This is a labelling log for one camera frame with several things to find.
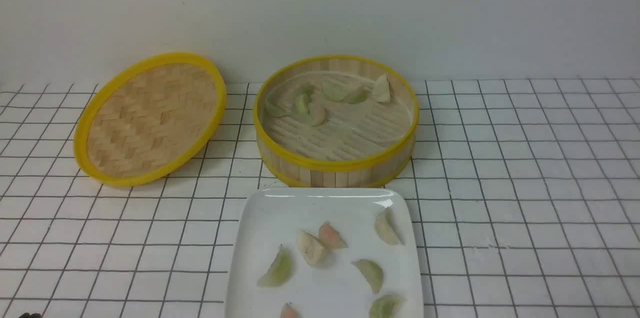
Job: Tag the pink dumpling plate centre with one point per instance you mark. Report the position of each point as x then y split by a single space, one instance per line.
330 237

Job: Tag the pink dumpling plate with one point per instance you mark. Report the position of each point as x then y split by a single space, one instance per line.
289 311
330 237

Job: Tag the white dumpling plate right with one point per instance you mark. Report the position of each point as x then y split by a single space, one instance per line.
384 228

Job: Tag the white dumpling plate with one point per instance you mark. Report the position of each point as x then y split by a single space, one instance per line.
384 228
313 251

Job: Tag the white dumpling plate centre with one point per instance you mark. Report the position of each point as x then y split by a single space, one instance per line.
313 251

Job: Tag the white square plate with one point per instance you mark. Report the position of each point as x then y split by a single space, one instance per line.
272 217

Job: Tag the green dumpling plate left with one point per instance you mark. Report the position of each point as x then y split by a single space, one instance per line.
279 271

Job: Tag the pale green dumpling plate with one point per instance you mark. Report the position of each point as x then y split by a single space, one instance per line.
372 273

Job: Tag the pink dumpling plate bottom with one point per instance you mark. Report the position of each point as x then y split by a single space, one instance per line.
289 311

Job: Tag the green dumpling plate bottom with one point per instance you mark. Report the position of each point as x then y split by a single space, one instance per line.
386 306

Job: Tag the pale dumpling steamer front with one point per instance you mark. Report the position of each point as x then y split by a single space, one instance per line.
314 115

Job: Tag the bamboo steamer basket yellow rim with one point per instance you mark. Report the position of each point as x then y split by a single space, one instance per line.
359 145

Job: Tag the green dumpling steamer back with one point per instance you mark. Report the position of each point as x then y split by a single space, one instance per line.
333 92

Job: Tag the pale green dumpling steamer left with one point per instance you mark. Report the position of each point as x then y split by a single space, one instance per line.
274 110

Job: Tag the bamboo steamer lid yellow rim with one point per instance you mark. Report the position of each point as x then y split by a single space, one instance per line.
150 120

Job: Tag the dark object bottom left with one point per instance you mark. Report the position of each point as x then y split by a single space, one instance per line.
30 315

